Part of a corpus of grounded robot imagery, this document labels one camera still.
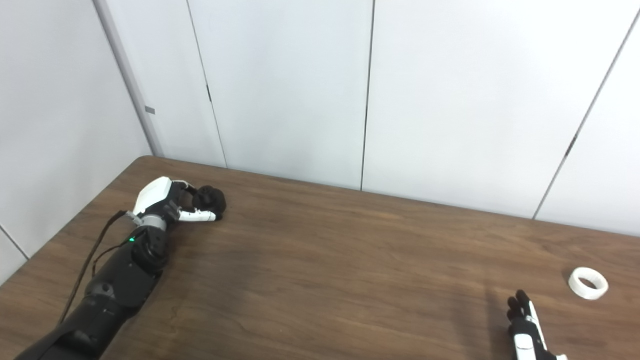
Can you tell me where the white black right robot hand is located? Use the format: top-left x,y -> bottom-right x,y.
507,290 -> 568,360

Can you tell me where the grey wall corner trim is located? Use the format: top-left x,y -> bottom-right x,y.
92,0 -> 165,158

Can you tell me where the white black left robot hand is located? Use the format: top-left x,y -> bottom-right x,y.
134,177 -> 223,226

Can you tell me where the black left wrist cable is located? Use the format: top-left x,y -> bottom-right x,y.
59,210 -> 142,326

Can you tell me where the white plastic ring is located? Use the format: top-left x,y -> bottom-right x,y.
568,267 -> 610,301

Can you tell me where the round black part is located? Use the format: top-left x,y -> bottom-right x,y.
192,185 -> 227,221

